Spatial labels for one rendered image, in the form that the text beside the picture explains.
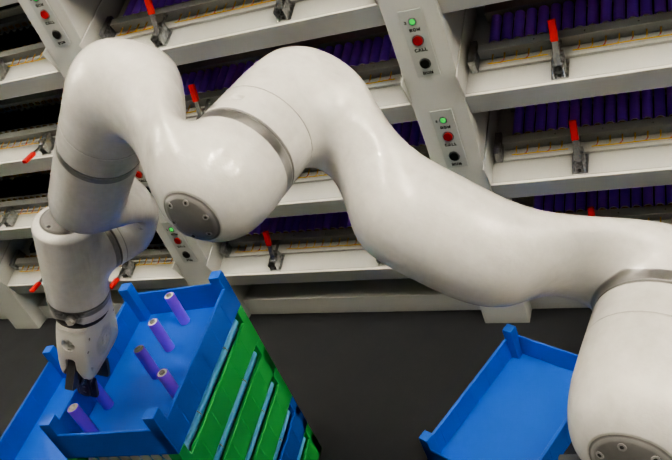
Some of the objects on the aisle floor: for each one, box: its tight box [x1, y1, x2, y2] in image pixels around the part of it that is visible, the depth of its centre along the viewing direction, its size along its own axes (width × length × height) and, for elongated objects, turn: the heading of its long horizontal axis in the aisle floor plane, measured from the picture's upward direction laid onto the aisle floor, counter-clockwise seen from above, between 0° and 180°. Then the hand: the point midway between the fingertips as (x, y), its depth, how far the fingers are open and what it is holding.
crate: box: [419, 324, 578, 460], centre depth 142 cm, size 30×20×8 cm
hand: (93, 375), depth 120 cm, fingers open, 3 cm apart
